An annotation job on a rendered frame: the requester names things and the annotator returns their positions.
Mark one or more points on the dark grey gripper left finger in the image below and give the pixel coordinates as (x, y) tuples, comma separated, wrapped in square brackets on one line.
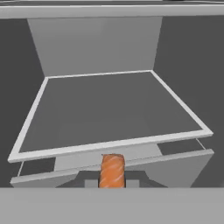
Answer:
[(87, 181)]

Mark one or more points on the white framed glass fridge shelf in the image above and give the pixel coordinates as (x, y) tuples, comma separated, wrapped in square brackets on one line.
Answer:
[(110, 113), (110, 11)]

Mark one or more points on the grey fridge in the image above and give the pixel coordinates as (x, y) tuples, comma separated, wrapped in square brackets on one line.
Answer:
[(189, 73)]

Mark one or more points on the grey fridge drawer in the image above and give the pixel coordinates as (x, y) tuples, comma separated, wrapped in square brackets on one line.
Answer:
[(175, 170)]

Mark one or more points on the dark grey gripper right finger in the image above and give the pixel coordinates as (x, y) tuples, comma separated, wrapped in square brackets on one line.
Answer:
[(135, 181)]

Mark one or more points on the orange salmon sushi piece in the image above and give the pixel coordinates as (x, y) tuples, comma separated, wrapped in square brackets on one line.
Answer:
[(112, 172)]

